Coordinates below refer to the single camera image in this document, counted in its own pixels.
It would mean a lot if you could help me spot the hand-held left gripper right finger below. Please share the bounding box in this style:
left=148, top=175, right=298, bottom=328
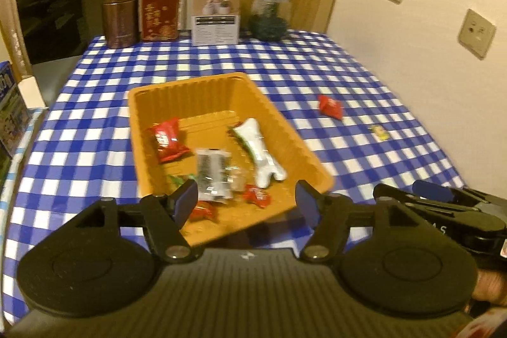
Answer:
left=295, top=180, right=421, bottom=262

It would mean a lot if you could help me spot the small red candy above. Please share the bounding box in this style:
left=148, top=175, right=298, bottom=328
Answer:
left=242, top=184, right=272, bottom=208
left=189, top=201, right=219, bottom=223

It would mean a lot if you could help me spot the blue checkered tablecloth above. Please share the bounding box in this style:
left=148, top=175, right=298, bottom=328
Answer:
left=0, top=29, right=467, bottom=323

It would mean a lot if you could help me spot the dark red gift box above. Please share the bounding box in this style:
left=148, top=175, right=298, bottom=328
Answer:
left=141, top=0, right=180, bottom=43

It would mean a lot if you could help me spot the long green sausage packet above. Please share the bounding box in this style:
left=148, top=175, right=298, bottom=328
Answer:
left=227, top=118, right=287, bottom=188

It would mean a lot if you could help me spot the blue printed box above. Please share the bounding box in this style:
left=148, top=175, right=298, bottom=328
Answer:
left=0, top=60, right=31, bottom=161

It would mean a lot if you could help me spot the glass jar dark base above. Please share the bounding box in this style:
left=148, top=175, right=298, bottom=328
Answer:
left=249, top=0, right=291, bottom=43

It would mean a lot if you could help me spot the puffy red snack packet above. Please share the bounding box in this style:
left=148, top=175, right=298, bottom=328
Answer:
left=318, top=94, right=345, bottom=121

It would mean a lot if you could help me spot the white printed carton box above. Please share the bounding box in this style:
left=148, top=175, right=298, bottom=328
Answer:
left=191, top=0, right=243, bottom=47

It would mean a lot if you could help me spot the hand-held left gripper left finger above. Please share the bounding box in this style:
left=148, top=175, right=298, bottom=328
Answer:
left=72, top=179, right=199, bottom=264

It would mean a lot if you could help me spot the small white box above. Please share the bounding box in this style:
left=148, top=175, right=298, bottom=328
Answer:
left=17, top=75, right=44, bottom=109

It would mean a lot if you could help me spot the orange plastic tray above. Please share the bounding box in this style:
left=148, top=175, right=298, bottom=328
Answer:
left=127, top=71, right=334, bottom=249

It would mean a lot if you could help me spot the red patterned clothing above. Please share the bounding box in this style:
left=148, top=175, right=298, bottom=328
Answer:
left=452, top=311, right=507, bottom=338

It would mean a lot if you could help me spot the beige wall socket plate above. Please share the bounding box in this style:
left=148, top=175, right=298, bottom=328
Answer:
left=458, top=8, right=497, bottom=60

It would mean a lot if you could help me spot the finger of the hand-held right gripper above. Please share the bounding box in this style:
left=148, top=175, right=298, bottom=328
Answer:
left=374, top=183, right=506, bottom=236
left=411, top=180, right=507, bottom=212

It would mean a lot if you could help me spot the brown metal canister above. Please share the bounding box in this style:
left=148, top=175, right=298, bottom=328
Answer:
left=102, top=0, right=140, bottom=49

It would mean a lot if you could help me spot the person's right hand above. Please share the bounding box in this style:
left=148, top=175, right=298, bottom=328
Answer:
left=471, top=269, right=507, bottom=303

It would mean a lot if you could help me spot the clear black snack packet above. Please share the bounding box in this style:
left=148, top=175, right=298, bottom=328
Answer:
left=194, top=147, right=234, bottom=202

